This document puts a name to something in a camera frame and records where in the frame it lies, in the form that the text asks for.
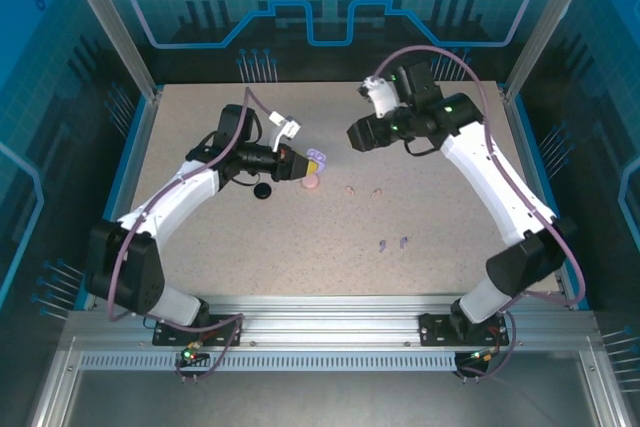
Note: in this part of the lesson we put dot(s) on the aluminium frame post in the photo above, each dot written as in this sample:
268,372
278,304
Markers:
115,27
546,27

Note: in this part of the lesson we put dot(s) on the pink earbud charging case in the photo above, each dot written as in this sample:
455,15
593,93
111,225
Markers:
311,184

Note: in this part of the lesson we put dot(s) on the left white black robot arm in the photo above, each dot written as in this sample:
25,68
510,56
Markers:
165,197

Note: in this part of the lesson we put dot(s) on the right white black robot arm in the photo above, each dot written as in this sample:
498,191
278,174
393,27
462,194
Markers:
480,172

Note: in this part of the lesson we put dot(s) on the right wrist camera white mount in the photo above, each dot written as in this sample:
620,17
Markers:
382,97

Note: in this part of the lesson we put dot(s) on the purple earbud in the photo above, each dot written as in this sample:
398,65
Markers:
404,242
382,245

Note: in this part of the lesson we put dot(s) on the black earbud charging case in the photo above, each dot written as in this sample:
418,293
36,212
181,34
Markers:
262,191

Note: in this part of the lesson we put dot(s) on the small lit circuit board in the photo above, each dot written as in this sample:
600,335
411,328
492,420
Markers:
482,357
190,356

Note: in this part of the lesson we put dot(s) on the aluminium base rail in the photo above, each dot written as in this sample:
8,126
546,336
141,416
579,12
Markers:
325,319

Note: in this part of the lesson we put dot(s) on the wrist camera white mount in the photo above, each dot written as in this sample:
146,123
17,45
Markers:
285,129
382,97

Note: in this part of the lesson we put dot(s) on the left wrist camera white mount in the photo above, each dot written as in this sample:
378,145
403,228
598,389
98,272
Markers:
285,129

